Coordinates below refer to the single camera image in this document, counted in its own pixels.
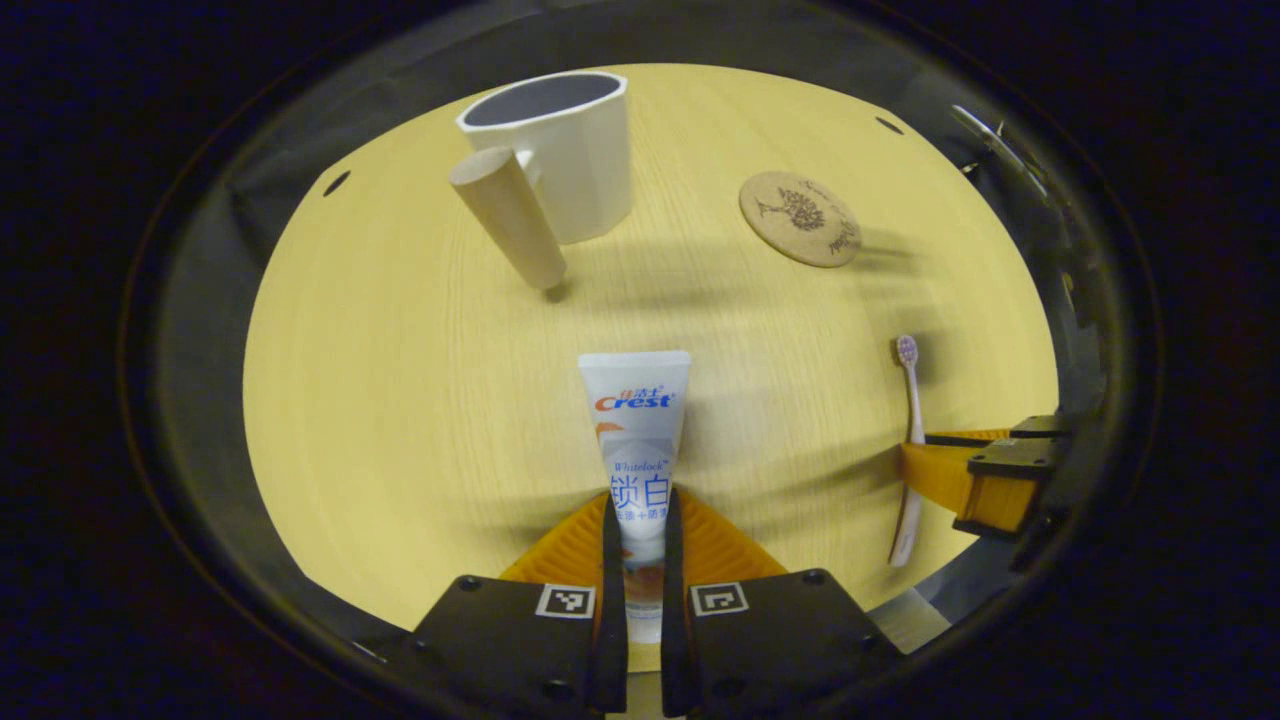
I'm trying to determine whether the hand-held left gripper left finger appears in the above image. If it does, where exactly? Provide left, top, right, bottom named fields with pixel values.
left=385, top=487, right=630, bottom=717

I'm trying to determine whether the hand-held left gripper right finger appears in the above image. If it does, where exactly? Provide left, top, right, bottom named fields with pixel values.
left=659, top=487, right=902, bottom=719

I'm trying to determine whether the pale pink toothbrush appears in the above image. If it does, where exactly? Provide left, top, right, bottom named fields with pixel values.
left=888, top=334, right=927, bottom=568

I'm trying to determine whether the white toothpaste tube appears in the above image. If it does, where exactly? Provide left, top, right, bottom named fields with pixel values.
left=577, top=350, right=693, bottom=644

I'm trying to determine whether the round cork coaster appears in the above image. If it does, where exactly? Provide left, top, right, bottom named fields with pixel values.
left=738, top=170, right=863, bottom=269

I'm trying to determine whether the white cup with wooden handle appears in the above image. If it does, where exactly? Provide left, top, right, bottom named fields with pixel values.
left=448, top=70, right=635, bottom=293

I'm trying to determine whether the light wooden desktop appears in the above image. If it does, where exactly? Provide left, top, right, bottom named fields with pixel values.
left=243, top=63, right=1061, bottom=673

